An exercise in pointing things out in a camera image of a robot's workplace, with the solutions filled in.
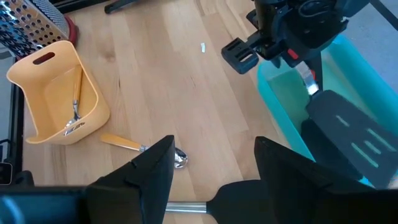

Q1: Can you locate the yellow plastic bin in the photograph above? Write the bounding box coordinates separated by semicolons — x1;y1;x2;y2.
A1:
6;40;111;146

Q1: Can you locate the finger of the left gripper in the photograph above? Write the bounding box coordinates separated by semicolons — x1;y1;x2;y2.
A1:
306;51;324;91
221;37;259;75

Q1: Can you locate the teal translucent plastic bin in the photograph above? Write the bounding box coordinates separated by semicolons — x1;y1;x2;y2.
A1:
256;34;398;189

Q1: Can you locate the black wide slotted turner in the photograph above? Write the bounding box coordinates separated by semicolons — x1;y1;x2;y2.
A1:
285;48;398;189

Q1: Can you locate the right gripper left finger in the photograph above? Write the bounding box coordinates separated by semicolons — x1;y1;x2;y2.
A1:
86;134;175;224

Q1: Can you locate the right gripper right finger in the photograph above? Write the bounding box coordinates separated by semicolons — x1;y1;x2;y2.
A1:
254;136;374;224

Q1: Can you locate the red-framed steel box grater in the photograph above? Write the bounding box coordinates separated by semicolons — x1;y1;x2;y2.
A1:
0;0;79;60

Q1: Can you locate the black turner steel shaft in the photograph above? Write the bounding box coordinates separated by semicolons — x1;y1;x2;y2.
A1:
165;179;274;224

